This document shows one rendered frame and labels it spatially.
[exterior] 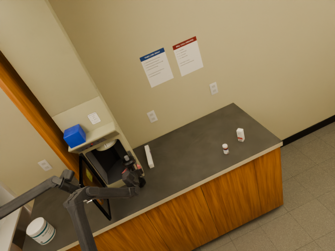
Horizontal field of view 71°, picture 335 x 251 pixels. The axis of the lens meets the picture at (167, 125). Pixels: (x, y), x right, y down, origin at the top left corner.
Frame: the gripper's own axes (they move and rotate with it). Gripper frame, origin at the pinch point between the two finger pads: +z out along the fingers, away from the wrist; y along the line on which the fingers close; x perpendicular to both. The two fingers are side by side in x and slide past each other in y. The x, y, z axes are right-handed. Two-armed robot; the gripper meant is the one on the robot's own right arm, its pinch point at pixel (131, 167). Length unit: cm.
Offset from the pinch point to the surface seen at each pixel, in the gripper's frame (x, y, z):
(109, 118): -38.4, -1.2, 7.6
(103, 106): -47.7, -0.9, 6.8
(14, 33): -102, 21, 2
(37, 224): 10, 76, -4
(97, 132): -34.8, 9.3, 2.6
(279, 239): 116, -91, -27
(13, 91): -78, 36, -4
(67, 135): -42.9, 24.7, -2.5
